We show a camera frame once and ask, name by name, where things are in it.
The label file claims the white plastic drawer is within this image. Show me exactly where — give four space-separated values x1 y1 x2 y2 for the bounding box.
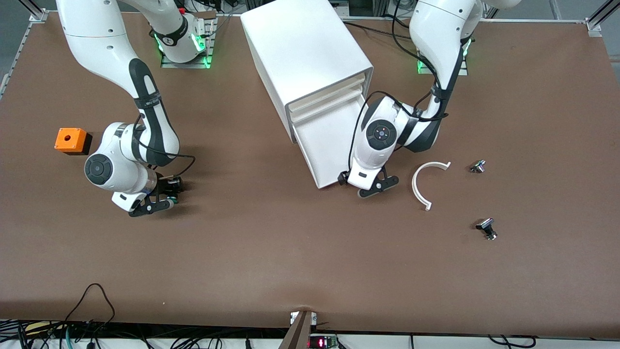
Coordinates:
290 73 366 110
291 85 364 122
292 95 369 190

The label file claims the white drawer cabinet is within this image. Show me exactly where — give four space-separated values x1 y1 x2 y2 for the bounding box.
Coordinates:
241 0 374 143

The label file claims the white curved plastic piece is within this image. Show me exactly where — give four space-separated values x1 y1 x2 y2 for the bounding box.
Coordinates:
412 161 452 211

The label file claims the red LED display module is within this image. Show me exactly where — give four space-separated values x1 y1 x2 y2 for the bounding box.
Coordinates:
309 334 338 349

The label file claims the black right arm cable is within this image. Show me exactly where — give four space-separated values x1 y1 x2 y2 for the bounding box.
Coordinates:
133 114 196 181

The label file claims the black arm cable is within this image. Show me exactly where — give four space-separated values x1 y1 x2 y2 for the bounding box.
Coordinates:
349 0 451 170
133 114 196 181

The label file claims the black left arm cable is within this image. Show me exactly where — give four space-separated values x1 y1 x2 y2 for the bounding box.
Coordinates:
349 0 451 170

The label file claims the orange button enclosure box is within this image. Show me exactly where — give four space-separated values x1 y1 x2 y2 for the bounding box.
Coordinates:
54 127 93 156

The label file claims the looped black cable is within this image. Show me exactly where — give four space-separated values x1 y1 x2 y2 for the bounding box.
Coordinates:
65 283 117 326

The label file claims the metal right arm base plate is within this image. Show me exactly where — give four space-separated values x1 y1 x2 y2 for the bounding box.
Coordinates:
161 12 216 69

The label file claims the black silver selector switch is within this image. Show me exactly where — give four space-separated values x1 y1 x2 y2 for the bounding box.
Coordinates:
476 218 498 241

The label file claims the tangled black cable bundle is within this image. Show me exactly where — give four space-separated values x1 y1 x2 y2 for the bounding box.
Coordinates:
0 319 291 349

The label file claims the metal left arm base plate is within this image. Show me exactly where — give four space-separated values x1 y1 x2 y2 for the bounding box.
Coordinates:
418 41 469 76

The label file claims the thin black cable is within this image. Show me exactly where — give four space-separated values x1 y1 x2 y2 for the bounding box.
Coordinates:
344 14 412 39

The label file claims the brown wooden post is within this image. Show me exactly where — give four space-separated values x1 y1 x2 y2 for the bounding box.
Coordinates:
279 310 313 349

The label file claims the aluminium frame profile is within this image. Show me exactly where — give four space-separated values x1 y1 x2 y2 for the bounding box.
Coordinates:
585 0 620 37
19 0 49 24

